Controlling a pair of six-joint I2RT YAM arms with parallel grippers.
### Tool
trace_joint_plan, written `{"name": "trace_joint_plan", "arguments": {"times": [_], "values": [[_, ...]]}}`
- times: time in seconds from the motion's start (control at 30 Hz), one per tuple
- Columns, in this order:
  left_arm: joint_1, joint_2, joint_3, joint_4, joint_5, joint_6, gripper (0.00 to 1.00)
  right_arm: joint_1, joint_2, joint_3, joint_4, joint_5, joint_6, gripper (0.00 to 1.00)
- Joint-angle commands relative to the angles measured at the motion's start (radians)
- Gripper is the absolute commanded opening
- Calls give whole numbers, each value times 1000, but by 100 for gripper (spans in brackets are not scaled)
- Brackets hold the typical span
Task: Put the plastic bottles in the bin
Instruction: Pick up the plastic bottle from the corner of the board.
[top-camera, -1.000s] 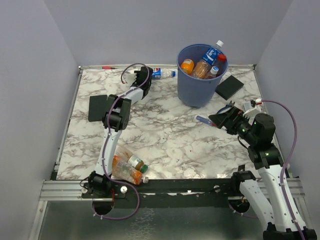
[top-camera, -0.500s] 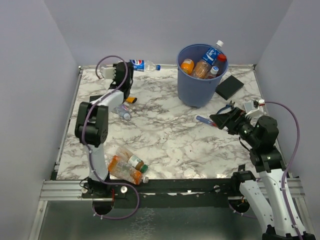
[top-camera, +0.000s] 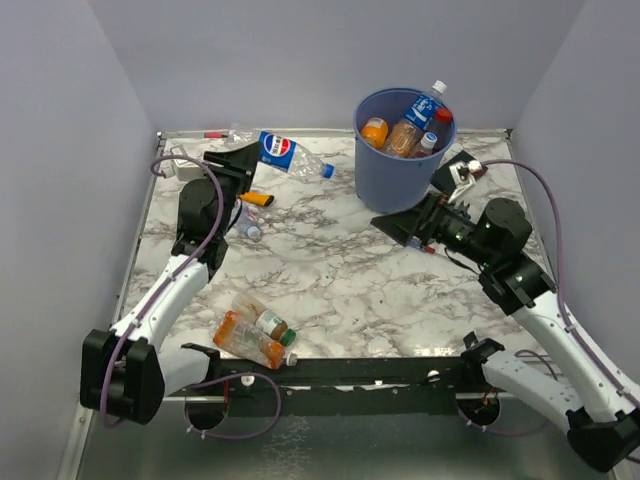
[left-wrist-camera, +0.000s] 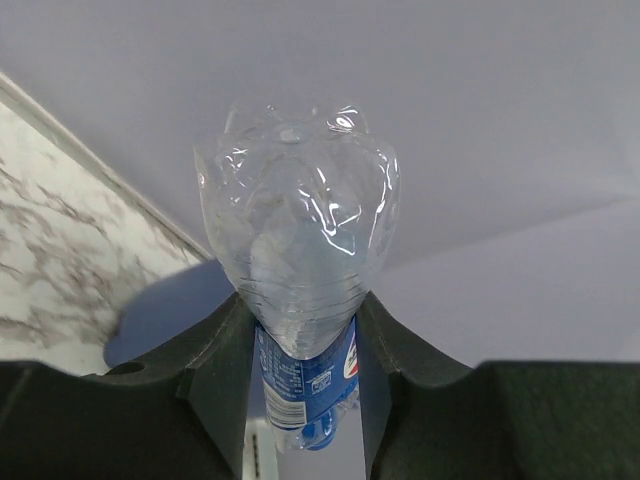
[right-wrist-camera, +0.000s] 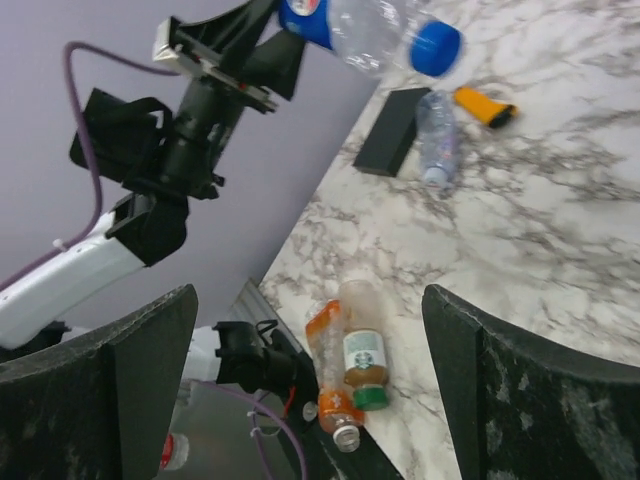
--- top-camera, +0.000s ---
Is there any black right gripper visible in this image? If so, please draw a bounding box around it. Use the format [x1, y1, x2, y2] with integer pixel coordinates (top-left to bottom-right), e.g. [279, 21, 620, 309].
[373, 188, 498, 268]

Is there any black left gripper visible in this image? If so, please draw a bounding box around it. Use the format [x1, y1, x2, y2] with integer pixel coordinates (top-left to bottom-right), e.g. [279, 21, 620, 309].
[199, 141, 261, 237]

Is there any Pepsi bottle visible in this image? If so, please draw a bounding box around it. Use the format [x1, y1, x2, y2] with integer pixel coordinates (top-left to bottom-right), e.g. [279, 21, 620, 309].
[226, 124, 335, 181]

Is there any small orange juice bottle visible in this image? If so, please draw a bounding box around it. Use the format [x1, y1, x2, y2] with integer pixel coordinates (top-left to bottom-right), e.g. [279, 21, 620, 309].
[381, 119, 423, 158]

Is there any clear bottle white cap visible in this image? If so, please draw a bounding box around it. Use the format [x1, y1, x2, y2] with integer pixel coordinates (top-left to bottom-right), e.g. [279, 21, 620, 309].
[409, 132, 438, 159]

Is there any red cap tea bottle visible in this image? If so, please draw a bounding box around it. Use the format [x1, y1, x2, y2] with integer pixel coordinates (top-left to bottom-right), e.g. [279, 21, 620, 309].
[427, 107, 453, 150]

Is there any blue label water bottle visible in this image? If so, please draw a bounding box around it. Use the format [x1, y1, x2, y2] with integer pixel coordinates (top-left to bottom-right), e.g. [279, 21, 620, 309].
[403, 80, 447, 131]

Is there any orange bottle front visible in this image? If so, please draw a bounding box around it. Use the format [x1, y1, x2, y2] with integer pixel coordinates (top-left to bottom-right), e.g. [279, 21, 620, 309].
[360, 117, 389, 150]

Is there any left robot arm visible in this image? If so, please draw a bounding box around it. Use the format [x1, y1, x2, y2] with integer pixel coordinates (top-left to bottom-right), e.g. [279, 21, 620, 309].
[79, 142, 260, 428]

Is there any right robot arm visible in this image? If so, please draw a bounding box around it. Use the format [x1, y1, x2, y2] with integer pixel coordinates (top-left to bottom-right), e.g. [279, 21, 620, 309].
[371, 193, 639, 473]

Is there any blue plastic bin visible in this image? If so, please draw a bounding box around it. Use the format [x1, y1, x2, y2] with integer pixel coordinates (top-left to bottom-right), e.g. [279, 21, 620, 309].
[353, 87, 457, 214]

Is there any orange utility knife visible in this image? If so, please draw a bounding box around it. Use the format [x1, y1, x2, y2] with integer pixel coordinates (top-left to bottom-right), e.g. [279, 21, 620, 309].
[240, 192, 275, 207]

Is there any small clear crushed bottle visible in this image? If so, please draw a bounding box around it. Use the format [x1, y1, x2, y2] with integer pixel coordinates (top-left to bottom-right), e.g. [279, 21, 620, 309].
[229, 198, 262, 242]

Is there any black box right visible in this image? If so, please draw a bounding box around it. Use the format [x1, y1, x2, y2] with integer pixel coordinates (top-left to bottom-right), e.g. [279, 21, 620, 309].
[430, 151, 474, 195]

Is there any green cap bottle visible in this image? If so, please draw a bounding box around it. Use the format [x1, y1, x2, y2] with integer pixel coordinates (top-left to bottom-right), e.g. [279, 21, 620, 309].
[231, 292, 297, 347]

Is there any orange bottle white cap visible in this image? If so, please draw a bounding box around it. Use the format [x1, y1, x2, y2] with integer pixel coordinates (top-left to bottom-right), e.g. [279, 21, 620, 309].
[213, 311, 298, 370]

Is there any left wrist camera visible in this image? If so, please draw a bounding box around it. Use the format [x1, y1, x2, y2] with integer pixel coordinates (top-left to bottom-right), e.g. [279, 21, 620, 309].
[171, 159, 208, 182]

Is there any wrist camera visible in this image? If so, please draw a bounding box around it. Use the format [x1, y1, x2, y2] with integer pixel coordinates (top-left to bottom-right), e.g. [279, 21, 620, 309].
[171, 159, 208, 182]
[448, 160, 487, 203]

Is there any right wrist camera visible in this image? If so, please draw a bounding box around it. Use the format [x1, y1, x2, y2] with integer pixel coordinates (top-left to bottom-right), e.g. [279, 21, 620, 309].
[448, 160, 487, 203]

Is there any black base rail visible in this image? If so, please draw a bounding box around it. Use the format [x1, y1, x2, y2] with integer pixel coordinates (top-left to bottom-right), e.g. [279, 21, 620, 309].
[102, 344, 506, 419]

